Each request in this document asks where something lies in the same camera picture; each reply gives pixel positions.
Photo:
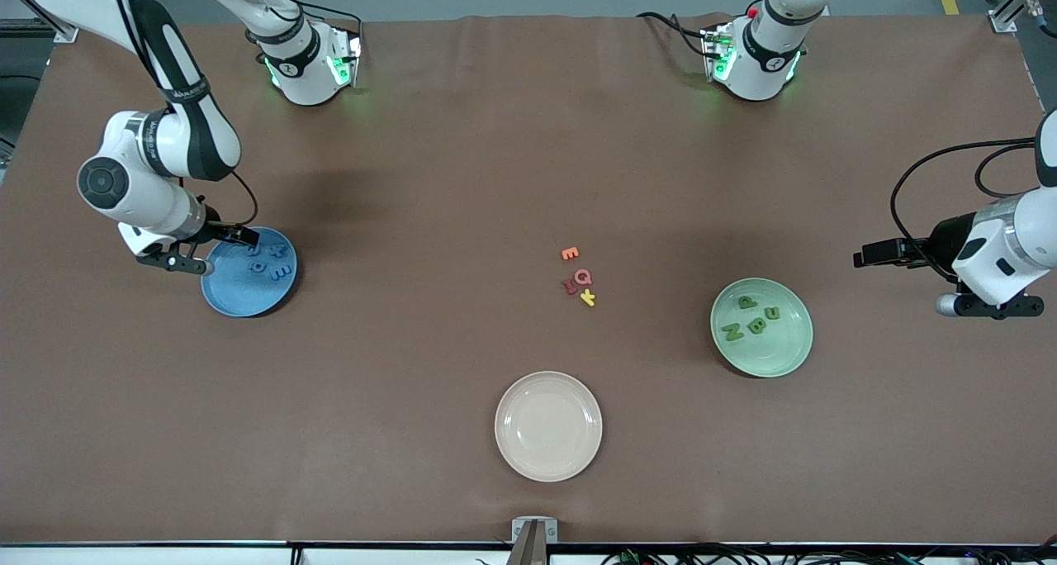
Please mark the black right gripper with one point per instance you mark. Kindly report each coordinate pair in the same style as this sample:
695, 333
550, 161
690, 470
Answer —
214, 228

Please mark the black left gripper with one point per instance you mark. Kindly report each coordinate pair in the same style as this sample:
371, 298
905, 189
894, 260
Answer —
946, 240

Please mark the blue foam letter X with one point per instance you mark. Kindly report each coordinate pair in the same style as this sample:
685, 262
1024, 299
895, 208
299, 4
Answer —
277, 251

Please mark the blue foam letter M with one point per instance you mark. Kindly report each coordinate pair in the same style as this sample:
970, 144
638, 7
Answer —
282, 273

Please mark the green foam letter P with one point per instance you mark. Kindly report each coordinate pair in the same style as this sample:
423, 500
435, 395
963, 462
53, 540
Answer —
747, 302

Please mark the green foam letter B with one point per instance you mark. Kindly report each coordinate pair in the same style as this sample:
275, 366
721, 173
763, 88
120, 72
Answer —
756, 326

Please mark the green foam letter N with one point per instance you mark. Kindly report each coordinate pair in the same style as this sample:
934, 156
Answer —
732, 332

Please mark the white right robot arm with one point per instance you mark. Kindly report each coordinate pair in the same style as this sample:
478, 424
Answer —
153, 210

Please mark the grey arm base connector block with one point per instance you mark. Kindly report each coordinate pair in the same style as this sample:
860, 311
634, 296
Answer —
717, 53
345, 53

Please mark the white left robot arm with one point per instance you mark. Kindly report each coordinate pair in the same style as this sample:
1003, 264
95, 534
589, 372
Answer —
756, 61

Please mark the blue round plate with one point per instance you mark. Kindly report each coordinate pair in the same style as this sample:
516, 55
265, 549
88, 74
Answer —
239, 296

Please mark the green round plate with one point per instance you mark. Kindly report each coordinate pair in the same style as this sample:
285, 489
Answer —
776, 358

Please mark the brown table cover mat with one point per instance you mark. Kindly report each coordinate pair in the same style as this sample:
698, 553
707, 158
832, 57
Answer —
413, 466

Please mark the yellow foam letter K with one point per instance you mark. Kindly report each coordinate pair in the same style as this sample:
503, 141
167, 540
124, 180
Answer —
587, 298

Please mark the pink foam letter Q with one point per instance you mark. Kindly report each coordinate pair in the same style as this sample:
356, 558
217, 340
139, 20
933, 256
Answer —
576, 277

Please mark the dark red foam letter I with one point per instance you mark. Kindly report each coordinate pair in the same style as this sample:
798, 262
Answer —
570, 287

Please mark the beige round plate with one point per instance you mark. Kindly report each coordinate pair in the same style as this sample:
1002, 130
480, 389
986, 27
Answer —
548, 426

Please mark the white table edge rail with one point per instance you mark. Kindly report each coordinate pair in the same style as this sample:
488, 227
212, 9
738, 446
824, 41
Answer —
124, 557

